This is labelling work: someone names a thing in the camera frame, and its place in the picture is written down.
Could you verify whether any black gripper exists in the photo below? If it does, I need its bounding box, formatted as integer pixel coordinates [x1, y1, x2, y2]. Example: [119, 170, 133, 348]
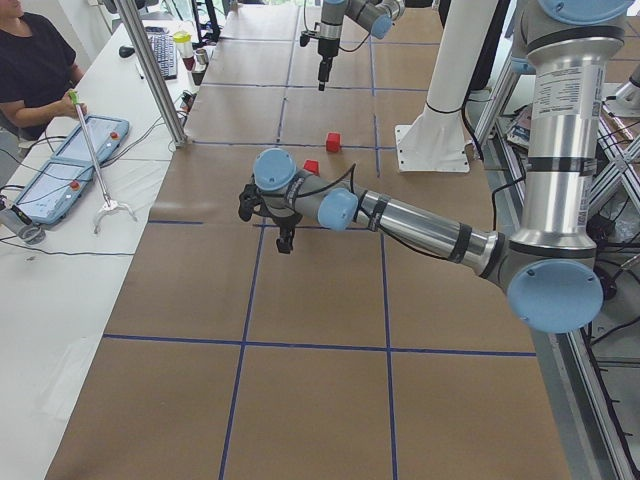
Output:
[318, 37, 340, 91]
[276, 227, 295, 254]

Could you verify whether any red block carried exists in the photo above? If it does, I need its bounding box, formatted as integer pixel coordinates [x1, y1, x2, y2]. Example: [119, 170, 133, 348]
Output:
[325, 132, 341, 153]

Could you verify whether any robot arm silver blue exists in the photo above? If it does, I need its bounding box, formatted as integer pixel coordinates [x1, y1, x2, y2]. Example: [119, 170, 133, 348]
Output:
[316, 0, 405, 91]
[238, 1, 634, 333]

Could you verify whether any red block middle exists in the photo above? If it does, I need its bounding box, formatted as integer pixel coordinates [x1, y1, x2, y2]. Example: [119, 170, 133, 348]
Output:
[303, 159, 320, 176]

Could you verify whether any metal cup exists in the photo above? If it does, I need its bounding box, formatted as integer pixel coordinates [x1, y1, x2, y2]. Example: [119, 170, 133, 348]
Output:
[193, 48, 209, 72]

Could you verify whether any yellow lid cup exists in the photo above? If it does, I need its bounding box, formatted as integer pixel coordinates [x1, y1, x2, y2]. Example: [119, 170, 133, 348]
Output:
[172, 30, 195, 72]

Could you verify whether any black keyboard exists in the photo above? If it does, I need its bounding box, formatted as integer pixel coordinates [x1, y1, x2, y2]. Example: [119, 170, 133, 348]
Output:
[148, 34, 177, 80]

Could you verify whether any reacher grabber tool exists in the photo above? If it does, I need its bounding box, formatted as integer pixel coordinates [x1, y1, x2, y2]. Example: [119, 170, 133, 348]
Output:
[67, 89, 138, 234]

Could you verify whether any black computer mouse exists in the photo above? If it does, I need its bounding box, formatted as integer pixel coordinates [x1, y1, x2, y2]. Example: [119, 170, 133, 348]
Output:
[118, 45, 135, 58]

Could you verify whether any stack of books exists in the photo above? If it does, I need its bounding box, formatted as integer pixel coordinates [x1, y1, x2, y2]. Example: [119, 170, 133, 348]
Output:
[505, 105, 532, 149]

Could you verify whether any teach pendant upper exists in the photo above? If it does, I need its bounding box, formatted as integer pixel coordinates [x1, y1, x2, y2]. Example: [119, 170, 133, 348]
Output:
[51, 114, 131, 167]

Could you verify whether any teach pendant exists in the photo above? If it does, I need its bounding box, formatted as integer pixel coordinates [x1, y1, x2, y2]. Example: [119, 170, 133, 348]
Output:
[15, 160, 94, 225]
[51, 114, 131, 167]

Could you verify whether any teach pendant lower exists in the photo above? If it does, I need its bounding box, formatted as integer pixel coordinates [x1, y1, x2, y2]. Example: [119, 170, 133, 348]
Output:
[15, 160, 94, 225]

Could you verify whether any grey clamp device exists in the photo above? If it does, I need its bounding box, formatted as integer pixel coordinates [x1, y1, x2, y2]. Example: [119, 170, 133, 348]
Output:
[1, 197, 46, 245]

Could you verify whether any seated person dark shirt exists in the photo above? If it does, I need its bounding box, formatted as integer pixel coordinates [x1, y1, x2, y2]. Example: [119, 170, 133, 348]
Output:
[1, 1, 84, 140]

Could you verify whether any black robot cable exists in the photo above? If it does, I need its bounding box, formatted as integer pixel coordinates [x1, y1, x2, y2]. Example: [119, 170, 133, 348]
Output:
[329, 163, 466, 261]

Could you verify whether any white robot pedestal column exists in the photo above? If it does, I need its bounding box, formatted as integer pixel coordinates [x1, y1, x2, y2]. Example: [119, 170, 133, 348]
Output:
[395, 0, 509, 173]

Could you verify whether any aluminium frame post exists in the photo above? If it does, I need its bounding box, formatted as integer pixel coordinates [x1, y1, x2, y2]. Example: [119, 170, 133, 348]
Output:
[114, 0, 187, 148]

